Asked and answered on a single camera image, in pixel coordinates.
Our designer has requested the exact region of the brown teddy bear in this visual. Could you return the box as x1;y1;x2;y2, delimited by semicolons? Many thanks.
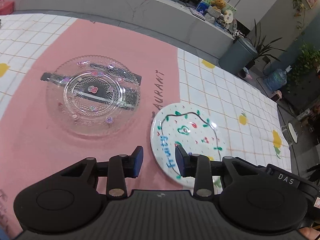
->
210;0;226;12

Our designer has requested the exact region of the spiky leaf floor plant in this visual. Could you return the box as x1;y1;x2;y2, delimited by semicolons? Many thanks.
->
246;20;286;69

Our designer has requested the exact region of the clear glass floral plate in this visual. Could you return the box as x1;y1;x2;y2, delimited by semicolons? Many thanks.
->
41;55;142;137

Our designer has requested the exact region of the red plastic basket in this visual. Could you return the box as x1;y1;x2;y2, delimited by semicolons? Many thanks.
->
0;0;15;15

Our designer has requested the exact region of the pink restaurant placemat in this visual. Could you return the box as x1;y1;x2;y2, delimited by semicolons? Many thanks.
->
1;20;180;238

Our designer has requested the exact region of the green potted plant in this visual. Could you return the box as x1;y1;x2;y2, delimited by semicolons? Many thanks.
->
286;42;319;93

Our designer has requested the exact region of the blue water jug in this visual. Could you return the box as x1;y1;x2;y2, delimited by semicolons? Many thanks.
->
264;65;292;92

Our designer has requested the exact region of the white painted ceramic plate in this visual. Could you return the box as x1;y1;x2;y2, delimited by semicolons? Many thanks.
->
150;103;227;189

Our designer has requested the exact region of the white lemon grid tablecloth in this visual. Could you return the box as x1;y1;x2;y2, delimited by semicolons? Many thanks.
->
1;14;291;199

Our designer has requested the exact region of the dark green trash bin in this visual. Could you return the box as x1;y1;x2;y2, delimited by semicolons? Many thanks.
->
219;37;258;75

